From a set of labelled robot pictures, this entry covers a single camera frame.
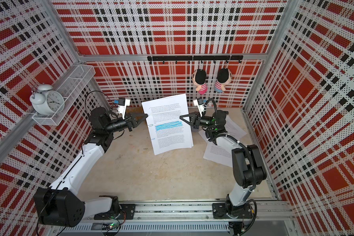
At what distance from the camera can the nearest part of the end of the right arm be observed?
2.31 feet

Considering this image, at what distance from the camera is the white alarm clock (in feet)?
1.94

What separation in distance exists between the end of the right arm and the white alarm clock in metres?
0.58
